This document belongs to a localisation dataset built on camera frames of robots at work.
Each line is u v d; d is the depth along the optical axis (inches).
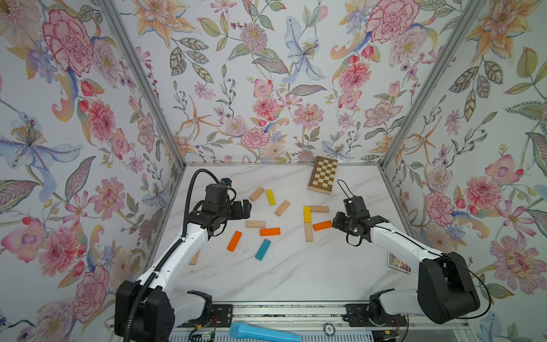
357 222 26.7
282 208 40.5
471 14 27.6
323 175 44.7
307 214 39.8
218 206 24.3
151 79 34.8
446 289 16.6
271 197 42.1
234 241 36.4
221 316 29.2
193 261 33.8
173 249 18.7
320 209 39.8
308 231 37.5
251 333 26.6
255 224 37.7
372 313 26.3
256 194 42.8
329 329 28.3
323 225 38.7
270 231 37.6
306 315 30.0
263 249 35.6
